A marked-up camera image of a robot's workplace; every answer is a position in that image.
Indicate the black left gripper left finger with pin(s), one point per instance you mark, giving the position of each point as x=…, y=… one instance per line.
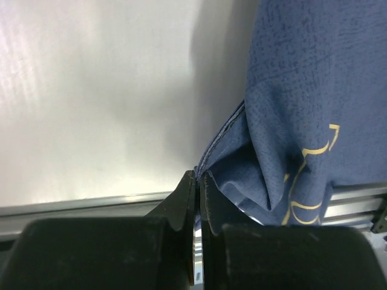
x=155, y=251

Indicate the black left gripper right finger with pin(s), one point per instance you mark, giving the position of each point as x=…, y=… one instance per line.
x=239, y=253

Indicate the blue cloth placemat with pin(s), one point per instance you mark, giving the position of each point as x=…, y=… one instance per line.
x=314, y=113

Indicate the aluminium front rail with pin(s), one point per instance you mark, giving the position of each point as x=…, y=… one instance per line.
x=359, y=206

